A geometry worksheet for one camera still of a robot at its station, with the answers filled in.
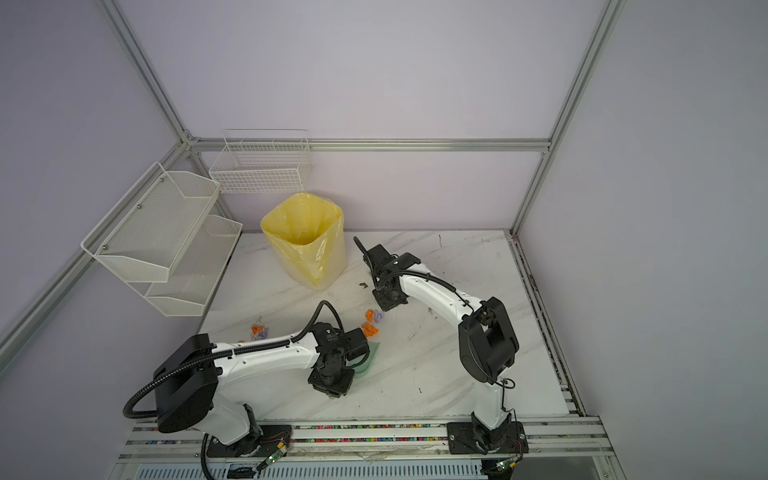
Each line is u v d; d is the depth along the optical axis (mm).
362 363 683
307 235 1063
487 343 482
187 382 429
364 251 774
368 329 933
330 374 665
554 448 731
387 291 751
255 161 948
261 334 925
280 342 516
